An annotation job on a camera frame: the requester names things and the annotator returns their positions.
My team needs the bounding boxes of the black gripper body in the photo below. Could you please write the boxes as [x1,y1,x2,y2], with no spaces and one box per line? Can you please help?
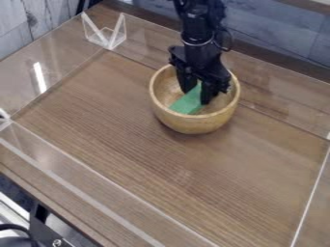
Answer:
[168,43,231,94]

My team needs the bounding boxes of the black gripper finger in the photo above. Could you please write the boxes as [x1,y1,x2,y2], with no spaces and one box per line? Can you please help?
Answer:
[200,81,218,105]
[176,66,198,94]

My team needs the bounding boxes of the green rectangular block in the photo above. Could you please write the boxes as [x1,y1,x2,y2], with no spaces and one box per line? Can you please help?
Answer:
[168,84,202,115]

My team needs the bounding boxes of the round wooden bowl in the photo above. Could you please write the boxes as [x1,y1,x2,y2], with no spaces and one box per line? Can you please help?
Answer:
[148,65,240,134]

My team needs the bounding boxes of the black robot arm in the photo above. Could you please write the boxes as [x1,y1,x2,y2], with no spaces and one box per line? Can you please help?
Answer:
[168,0,234,105]

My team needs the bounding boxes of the clear acrylic corner bracket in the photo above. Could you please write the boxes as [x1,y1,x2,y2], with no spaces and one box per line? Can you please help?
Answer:
[81,13,127,50]

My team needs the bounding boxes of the clear acrylic tray wall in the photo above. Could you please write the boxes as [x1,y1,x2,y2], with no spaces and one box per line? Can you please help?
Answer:
[0,109,219,247]

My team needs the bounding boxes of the black table leg bracket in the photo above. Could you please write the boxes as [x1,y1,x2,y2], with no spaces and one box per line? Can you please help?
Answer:
[29,203,75,247]

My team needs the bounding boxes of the black cable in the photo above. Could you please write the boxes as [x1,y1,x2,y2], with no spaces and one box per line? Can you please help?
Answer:
[0,221,36,240]

